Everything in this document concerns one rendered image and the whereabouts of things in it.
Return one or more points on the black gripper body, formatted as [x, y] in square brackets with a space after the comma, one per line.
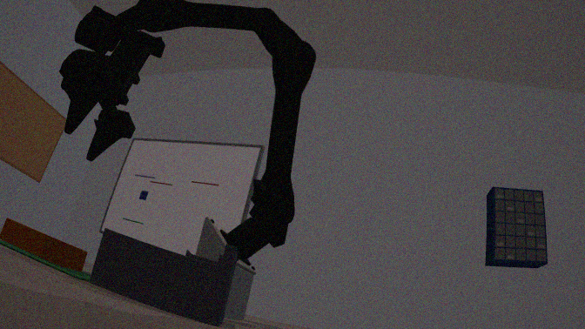
[117, 72]

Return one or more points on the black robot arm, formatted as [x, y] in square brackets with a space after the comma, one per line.
[292, 65]

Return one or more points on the orange l-shaped part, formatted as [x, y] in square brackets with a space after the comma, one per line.
[43, 245]

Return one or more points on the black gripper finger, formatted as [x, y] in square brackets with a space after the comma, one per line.
[105, 136]
[86, 93]

